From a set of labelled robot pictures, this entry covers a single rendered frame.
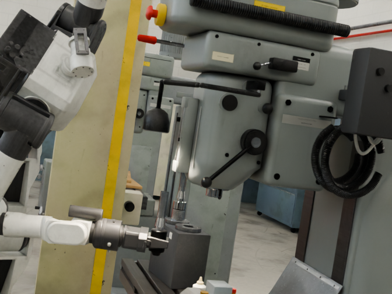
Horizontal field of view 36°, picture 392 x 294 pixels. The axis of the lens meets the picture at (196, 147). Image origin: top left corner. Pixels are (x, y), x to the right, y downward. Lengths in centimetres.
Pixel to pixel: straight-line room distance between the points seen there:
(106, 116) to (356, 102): 209
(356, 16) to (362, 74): 819
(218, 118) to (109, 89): 182
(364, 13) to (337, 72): 777
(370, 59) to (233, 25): 36
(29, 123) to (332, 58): 86
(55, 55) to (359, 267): 107
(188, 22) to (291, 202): 760
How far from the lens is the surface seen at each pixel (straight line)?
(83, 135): 339
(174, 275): 204
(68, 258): 350
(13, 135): 173
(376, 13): 925
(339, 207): 186
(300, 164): 172
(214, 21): 160
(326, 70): 175
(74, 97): 182
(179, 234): 201
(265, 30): 165
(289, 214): 913
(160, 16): 167
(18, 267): 223
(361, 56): 153
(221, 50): 161
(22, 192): 218
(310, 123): 172
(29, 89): 179
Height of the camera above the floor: 151
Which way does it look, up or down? 3 degrees down
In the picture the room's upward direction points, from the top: 8 degrees clockwise
